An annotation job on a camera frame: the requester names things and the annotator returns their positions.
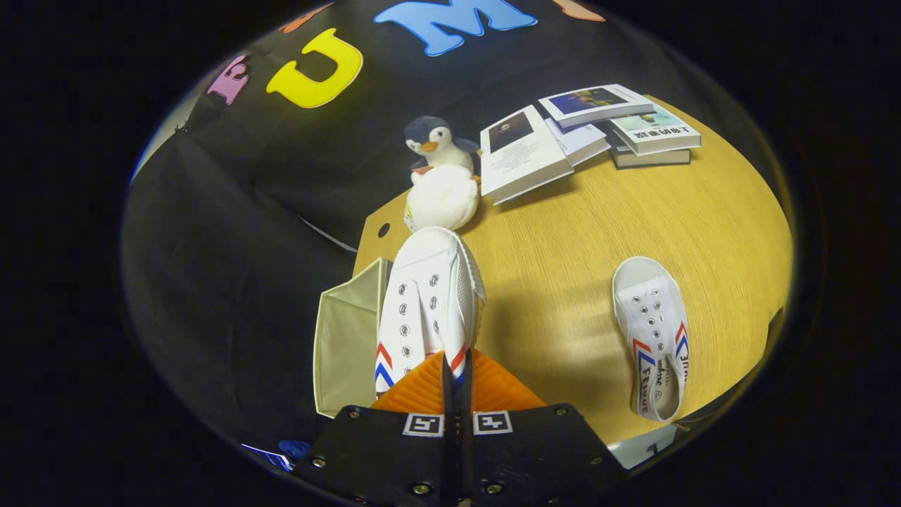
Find dark grey book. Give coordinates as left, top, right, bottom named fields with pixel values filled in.
left=605, top=127, right=692, bottom=170

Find white round plush toy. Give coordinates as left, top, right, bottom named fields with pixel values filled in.
left=404, top=165, right=481, bottom=233

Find beige fabric storage box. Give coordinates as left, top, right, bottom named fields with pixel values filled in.
left=313, top=256, right=395, bottom=419

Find plain white book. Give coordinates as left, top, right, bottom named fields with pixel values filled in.
left=546, top=116, right=612, bottom=168

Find white book with portrait cover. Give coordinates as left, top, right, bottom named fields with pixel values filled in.
left=480, top=105, right=575, bottom=206

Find book with teal cover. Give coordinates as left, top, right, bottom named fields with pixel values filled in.
left=609, top=106, right=702, bottom=156

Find book with blue picture cover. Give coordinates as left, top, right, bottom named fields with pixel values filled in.
left=538, top=84, right=655, bottom=130

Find penguin plush toy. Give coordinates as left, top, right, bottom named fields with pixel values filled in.
left=404, top=116, right=482, bottom=185

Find computer screen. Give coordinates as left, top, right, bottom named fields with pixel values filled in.
left=241, top=442, right=294, bottom=472

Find white canvas shoe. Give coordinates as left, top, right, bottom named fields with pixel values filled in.
left=612, top=256, right=691, bottom=423
left=374, top=226, right=487, bottom=395

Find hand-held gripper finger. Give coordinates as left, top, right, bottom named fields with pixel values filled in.
left=458, top=347, right=627, bottom=507
left=292, top=350, right=458, bottom=507

